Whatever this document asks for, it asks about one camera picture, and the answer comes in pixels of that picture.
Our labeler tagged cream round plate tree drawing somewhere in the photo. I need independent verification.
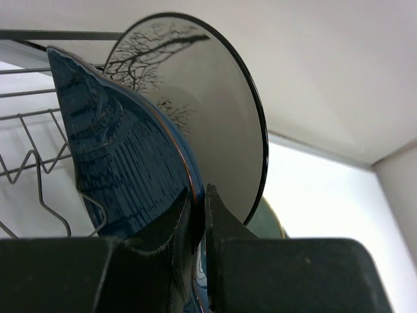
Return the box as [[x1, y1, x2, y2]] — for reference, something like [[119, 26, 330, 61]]
[[104, 12, 268, 224]]

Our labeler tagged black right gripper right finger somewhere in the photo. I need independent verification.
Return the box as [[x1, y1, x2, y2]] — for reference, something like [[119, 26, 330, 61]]
[[205, 184, 258, 312]]

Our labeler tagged dark blue leaf-shaped plate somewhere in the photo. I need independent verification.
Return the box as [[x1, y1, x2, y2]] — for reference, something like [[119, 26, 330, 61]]
[[47, 46, 208, 312]]

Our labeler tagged grey wire dish rack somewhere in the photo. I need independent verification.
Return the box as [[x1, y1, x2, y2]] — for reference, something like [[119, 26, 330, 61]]
[[1, 29, 122, 237]]

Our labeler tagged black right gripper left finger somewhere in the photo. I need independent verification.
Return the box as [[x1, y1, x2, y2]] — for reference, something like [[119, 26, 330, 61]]
[[125, 189, 195, 312]]

